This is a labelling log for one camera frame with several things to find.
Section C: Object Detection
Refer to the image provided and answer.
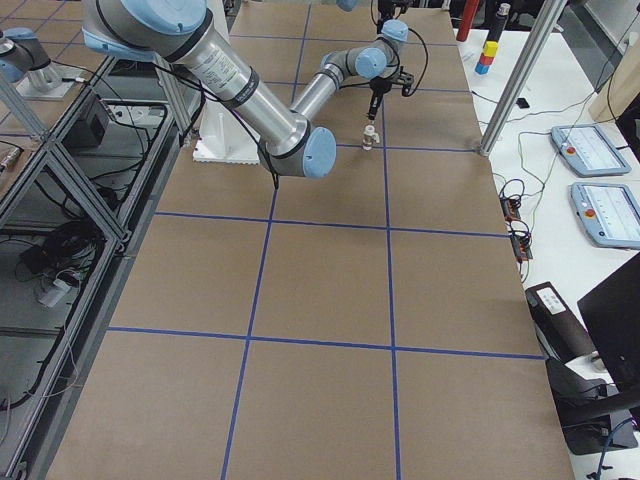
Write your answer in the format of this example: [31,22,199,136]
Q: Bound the white PPR pipe fitting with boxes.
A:
[362,124,380,151]

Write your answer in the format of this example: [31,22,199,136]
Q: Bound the third robot arm at side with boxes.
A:
[1,27,77,100]

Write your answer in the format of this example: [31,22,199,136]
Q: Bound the red cylinder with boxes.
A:
[456,0,480,42]

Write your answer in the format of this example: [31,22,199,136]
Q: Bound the stacked coloured toy blocks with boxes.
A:
[474,40,499,75]

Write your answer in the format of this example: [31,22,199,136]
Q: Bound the black cylinder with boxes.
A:
[485,2,511,42]

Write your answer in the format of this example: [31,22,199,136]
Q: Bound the small black box on table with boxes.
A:
[516,98,530,109]

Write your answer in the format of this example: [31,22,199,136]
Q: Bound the orange circuit board upper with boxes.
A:
[500,196,521,221]

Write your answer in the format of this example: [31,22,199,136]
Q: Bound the orange circuit board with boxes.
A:
[500,196,521,221]
[510,232,533,263]

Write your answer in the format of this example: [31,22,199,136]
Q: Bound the orange circuit board lower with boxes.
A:
[510,232,533,263]

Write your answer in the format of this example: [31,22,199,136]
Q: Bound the upper blue teach pendant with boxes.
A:
[551,124,631,178]

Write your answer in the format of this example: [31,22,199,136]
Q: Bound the blue teach pendant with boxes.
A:
[570,182,639,250]
[551,124,631,178]

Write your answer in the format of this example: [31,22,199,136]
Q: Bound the lower blue teach pendant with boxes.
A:
[570,182,639,250]

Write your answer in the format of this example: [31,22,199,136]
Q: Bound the black device with label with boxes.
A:
[525,282,596,363]

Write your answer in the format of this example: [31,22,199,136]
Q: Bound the black monitor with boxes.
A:
[578,255,639,391]

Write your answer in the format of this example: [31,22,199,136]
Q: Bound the white camera stand column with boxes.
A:
[193,94,259,165]

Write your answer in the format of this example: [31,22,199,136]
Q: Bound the aluminium frame post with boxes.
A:
[478,0,566,157]

